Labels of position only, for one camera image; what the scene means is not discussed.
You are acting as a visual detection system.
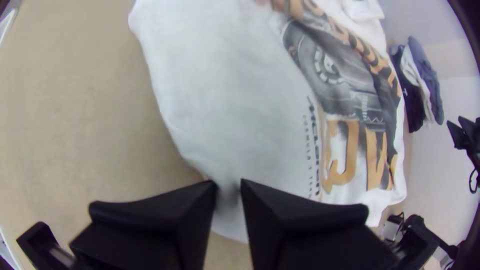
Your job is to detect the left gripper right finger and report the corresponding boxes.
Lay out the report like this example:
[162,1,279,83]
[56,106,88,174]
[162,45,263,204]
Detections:
[239,178,399,270]

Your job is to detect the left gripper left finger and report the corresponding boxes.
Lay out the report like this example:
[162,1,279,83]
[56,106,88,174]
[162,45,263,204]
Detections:
[69,179,219,270]

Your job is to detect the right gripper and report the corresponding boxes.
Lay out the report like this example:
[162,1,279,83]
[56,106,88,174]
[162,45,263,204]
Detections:
[445,115,480,166]

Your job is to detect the heap of clothes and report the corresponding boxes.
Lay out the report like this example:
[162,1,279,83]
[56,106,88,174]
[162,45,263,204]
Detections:
[388,35,446,134]

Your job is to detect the white t-shirt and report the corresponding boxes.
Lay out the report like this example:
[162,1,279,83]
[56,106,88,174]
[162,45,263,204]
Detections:
[127,0,409,245]

